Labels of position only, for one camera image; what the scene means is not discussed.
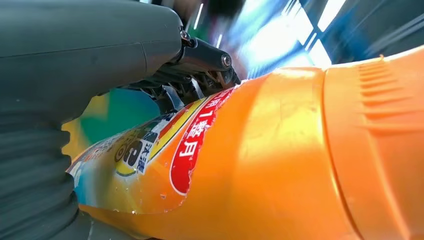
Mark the green table mat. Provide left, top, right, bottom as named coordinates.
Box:
left=79, top=88, right=162, bottom=146

